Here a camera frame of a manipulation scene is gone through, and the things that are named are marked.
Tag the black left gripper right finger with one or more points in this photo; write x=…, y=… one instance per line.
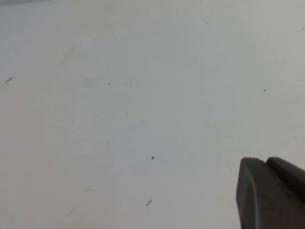
x=286, y=171

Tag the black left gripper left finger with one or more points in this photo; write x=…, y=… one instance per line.
x=259, y=198

